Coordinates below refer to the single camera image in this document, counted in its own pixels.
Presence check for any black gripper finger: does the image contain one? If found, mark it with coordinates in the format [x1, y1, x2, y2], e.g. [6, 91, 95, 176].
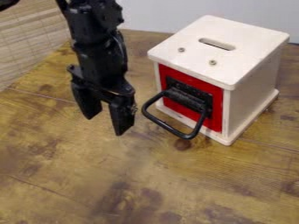
[108, 95, 136, 136]
[71, 82, 103, 120]

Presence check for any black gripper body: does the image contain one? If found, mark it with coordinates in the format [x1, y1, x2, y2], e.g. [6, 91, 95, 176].
[68, 34, 136, 103]

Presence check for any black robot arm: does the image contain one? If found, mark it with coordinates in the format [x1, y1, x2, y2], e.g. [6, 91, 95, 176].
[55, 0, 136, 136]

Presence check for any red drawer front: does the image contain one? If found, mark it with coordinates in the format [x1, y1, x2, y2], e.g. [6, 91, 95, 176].
[158, 64, 223, 132]

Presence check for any white wooden box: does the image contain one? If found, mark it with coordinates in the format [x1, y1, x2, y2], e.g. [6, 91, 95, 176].
[147, 15, 290, 145]

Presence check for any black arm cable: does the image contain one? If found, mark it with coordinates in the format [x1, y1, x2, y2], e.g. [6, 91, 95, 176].
[114, 31, 128, 64]

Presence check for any black metal drawer handle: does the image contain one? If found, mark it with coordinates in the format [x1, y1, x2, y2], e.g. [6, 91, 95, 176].
[142, 87, 211, 140]

